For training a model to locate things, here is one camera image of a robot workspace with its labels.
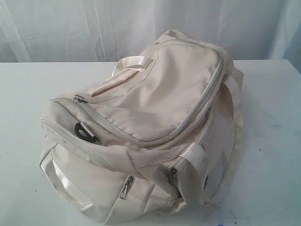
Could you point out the cream white duffel bag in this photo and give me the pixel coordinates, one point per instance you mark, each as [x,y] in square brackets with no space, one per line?
[163,131]

